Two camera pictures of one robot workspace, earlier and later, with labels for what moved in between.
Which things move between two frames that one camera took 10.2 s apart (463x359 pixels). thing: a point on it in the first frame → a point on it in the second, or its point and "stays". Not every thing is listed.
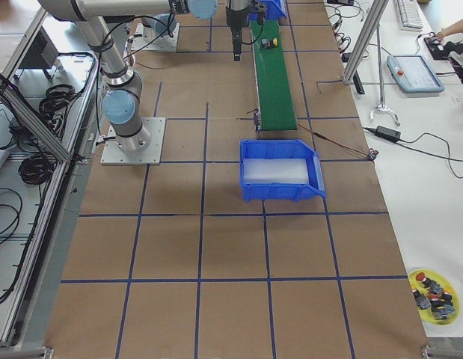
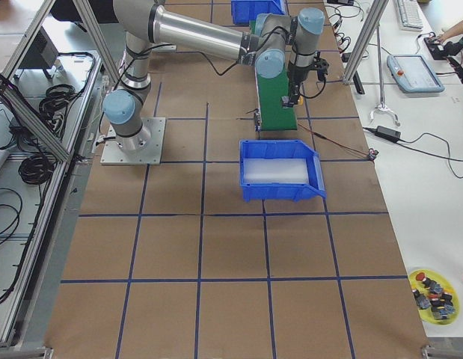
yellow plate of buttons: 436,298 stays
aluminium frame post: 376,14 stays
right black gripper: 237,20 → 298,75
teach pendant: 414,74 stays
